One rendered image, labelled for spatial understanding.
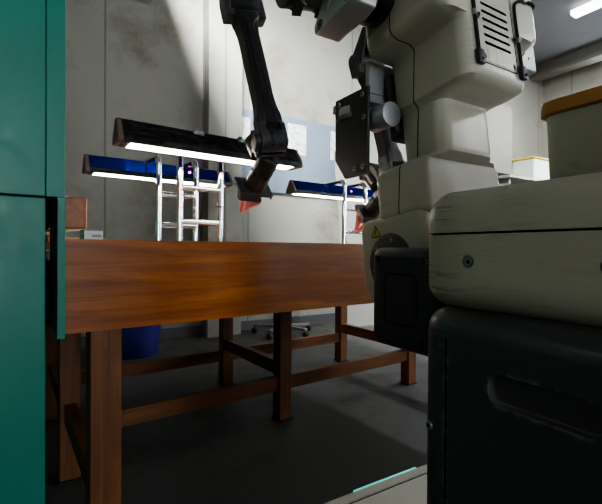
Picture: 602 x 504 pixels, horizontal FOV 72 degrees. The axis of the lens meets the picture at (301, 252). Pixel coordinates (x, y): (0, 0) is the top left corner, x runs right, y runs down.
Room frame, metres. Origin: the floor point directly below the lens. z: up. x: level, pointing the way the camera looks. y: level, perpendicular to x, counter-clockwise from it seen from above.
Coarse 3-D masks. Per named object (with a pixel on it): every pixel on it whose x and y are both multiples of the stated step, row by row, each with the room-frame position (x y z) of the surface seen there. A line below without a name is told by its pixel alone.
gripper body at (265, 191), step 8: (248, 176) 1.10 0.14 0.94; (256, 176) 1.08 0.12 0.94; (240, 184) 1.11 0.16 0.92; (248, 184) 1.10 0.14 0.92; (256, 184) 1.09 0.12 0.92; (264, 184) 1.10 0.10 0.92; (240, 192) 1.09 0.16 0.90; (248, 192) 1.10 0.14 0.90; (256, 192) 1.11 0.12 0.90; (264, 192) 1.14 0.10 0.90
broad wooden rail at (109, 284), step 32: (96, 256) 0.83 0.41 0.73; (128, 256) 0.86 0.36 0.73; (160, 256) 0.90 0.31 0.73; (192, 256) 0.94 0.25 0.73; (224, 256) 0.99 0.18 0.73; (256, 256) 1.04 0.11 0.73; (288, 256) 1.10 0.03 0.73; (320, 256) 1.16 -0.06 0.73; (352, 256) 1.23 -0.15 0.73; (96, 288) 0.83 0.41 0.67; (128, 288) 0.86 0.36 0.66; (160, 288) 0.90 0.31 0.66; (192, 288) 0.94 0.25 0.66; (224, 288) 0.99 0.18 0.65; (256, 288) 1.04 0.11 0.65; (288, 288) 1.10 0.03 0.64; (320, 288) 1.16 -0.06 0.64; (352, 288) 1.23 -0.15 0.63; (96, 320) 0.83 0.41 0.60; (128, 320) 0.86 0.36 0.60; (160, 320) 0.90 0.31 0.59; (192, 320) 0.95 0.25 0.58
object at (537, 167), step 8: (512, 160) 5.43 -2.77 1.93; (520, 160) 5.36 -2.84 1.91; (528, 160) 5.26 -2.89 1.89; (536, 160) 5.22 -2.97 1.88; (544, 160) 5.32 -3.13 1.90; (512, 168) 5.44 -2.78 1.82; (520, 168) 5.35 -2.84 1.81; (528, 168) 5.26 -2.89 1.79; (536, 168) 5.22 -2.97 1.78; (544, 168) 5.31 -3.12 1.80; (528, 176) 5.25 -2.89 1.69; (536, 176) 5.22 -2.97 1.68; (544, 176) 5.31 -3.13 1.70
